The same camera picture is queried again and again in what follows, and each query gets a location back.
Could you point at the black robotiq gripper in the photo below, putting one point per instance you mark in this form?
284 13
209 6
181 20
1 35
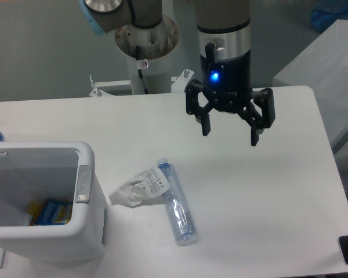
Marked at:
226 86

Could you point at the white plastic wrapper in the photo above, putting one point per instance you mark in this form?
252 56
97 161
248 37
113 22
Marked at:
142 187

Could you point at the clear crushed plastic bottle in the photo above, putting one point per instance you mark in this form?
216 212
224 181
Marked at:
177 209

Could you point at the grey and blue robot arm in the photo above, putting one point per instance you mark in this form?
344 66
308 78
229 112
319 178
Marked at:
226 23

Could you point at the white plastic trash can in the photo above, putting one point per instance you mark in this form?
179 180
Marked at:
36 171

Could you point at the white covered box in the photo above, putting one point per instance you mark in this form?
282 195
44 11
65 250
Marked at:
323 66

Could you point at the blue bag in background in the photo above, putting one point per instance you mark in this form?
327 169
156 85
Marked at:
325 13

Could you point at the blue and yellow packet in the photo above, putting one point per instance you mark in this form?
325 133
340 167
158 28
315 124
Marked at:
50 212

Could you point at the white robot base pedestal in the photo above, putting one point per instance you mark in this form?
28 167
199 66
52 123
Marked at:
147 45

